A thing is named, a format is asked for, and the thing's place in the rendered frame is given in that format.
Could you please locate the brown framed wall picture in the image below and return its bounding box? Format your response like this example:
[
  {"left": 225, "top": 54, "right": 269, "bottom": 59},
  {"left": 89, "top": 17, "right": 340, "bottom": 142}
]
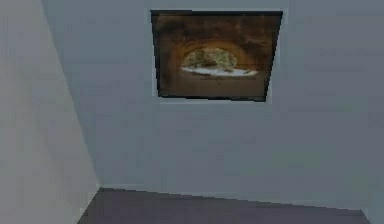
[{"left": 150, "top": 9, "right": 284, "bottom": 103}]

